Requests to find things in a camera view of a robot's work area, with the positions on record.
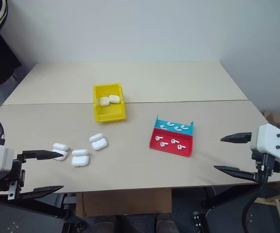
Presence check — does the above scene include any dark rounded shape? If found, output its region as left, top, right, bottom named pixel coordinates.
left=155, top=212, right=180, bottom=233
left=95, top=214, right=118, bottom=233

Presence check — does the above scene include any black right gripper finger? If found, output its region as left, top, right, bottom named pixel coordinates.
left=220, top=130, right=253, bottom=145
left=213, top=165, right=259, bottom=182

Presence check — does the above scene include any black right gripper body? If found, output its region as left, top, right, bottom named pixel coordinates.
left=251, top=151, right=280, bottom=182

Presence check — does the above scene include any black table leg frame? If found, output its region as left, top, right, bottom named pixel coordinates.
left=202, top=182, right=261, bottom=210

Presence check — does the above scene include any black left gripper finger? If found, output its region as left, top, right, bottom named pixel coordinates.
left=15, top=185, right=65, bottom=200
left=20, top=150, right=68, bottom=161

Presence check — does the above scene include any yellow plastic bin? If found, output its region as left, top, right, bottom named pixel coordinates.
left=92, top=83, right=128, bottom=124

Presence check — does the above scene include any light wooden frame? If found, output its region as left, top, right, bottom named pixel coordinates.
left=253, top=184, right=280, bottom=233

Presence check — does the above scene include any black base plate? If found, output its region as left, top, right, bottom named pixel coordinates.
left=0, top=193, right=69, bottom=233

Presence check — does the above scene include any blue plastic tray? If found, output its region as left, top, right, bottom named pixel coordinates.
left=153, top=115, right=195, bottom=137

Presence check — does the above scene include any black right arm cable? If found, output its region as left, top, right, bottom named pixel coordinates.
left=241, top=152, right=275, bottom=233

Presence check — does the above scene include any open brown cardboard box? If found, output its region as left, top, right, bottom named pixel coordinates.
left=263, top=110, right=280, bottom=137

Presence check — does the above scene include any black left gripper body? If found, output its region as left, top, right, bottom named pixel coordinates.
left=0, top=155, right=27, bottom=201

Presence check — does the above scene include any red plastic tray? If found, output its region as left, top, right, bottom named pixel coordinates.
left=148, top=128, right=194, bottom=158

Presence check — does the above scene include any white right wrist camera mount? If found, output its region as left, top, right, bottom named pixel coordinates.
left=249, top=123, right=280, bottom=179

